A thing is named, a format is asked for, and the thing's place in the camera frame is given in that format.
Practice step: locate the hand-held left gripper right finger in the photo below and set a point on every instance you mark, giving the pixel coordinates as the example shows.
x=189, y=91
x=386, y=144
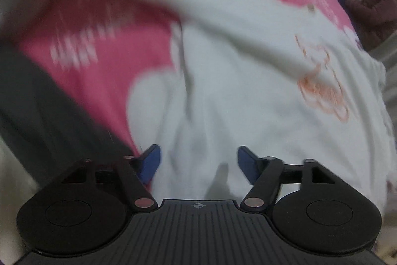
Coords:
x=248, y=164

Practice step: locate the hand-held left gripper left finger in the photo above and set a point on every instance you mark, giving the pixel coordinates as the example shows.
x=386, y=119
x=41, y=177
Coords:
x=150, y=164

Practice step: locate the white sweatshirt with orange outline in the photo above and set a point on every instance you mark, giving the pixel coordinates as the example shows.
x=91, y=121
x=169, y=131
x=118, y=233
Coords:
x=232, y=81

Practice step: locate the dark cloth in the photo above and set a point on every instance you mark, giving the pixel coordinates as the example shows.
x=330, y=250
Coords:
x=40, y=106

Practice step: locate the pink floral blanket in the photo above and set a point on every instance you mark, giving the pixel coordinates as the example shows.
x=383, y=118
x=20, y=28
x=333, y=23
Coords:
x=93, y=35

